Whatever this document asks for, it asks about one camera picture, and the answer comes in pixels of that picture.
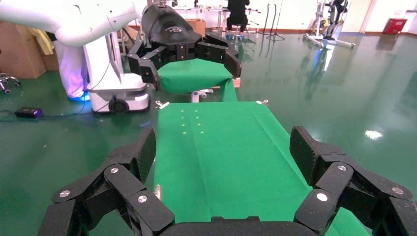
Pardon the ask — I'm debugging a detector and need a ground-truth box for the person in white coverall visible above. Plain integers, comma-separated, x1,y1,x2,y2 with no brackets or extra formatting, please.
53,39,91,103

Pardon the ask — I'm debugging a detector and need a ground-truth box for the black power adapter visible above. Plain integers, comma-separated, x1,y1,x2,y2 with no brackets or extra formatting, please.
14,107,45,120

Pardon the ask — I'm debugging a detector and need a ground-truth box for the green tablecloth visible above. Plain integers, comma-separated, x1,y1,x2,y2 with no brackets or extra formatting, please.
152,101,372,236

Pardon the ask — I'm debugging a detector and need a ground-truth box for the white long table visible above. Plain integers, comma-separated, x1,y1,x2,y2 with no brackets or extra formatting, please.
176,4,262,33

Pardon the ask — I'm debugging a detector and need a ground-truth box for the brown cardboard box pile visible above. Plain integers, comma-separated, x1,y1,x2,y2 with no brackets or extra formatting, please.
0,20,60,80

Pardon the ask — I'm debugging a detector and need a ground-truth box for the white machine on stand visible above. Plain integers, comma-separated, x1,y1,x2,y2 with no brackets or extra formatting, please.
302,0,357,50

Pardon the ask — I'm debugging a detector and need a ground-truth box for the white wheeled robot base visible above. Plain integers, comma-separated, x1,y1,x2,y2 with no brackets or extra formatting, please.
83,30,151,115

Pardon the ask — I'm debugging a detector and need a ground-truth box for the red box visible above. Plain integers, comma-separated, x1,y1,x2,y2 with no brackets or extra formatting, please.
382,18,409,36

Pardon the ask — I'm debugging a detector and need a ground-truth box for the yellow cloth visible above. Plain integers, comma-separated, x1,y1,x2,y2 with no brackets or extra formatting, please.
28,27,56,56

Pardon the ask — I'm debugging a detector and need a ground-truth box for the green cloth covered table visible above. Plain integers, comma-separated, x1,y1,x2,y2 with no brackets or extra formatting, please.
157,58,242,103

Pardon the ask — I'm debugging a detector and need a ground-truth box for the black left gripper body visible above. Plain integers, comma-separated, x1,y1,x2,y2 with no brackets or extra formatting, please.
141,3,203,62

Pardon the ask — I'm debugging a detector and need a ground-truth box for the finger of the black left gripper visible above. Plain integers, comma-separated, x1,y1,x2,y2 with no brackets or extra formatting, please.
195,32,242,79
127,39,170,92

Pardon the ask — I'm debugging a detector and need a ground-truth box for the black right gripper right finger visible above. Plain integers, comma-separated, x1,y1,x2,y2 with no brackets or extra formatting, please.
289,126,417,236

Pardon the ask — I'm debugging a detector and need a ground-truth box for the office chair base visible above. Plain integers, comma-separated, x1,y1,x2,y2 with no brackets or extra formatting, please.
0,73,21,95

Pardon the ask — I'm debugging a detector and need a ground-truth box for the person in black clothes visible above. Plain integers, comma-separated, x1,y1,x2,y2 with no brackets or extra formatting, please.
225,0,251,34

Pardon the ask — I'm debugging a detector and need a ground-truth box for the black tripod stand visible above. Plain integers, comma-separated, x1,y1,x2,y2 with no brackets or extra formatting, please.
266,0,286,42

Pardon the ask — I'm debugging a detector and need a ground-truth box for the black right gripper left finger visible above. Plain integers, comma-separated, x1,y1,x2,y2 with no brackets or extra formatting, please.
37,127,175,236

